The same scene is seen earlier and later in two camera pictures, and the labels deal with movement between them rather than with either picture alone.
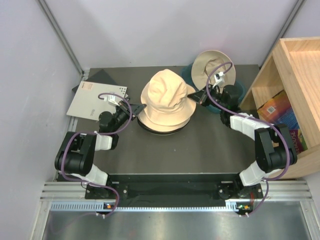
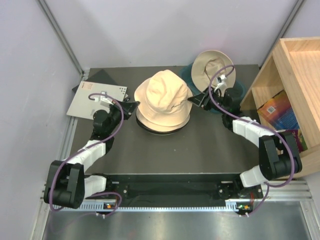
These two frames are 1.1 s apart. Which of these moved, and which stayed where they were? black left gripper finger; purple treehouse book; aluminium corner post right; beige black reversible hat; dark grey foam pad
Moved: black left gripper finger; beige black reversible hat
Stayed: dark grey foam pad; purple treehouse book; aluminium corner post right
